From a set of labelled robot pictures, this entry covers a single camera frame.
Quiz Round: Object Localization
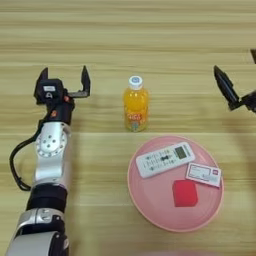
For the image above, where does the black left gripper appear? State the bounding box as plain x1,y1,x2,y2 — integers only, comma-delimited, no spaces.
34,65,92,125

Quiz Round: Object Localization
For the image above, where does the white remote control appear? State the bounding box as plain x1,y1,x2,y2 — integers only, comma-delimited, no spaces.
135,141,196,179

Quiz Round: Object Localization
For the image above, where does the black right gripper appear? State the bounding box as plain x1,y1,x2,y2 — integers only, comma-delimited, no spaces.
213,49,256,114

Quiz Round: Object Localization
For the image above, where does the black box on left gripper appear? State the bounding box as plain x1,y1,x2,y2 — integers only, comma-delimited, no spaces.
34,78,65,105

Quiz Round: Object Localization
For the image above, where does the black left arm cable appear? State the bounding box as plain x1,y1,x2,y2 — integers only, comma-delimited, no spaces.
9,128,44,192

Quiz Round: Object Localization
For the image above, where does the red cube block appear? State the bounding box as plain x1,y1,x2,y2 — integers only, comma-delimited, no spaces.
172,179,199,208

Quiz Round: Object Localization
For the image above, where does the pink round plate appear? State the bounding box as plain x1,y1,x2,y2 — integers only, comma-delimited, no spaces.
127,134,224,233

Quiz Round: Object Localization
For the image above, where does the white card with red logo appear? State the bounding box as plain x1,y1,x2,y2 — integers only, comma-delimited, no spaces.
185,162,222,188

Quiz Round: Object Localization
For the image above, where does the orange juice bottle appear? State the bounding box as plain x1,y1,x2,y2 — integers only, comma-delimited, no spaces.
123,75,149,133

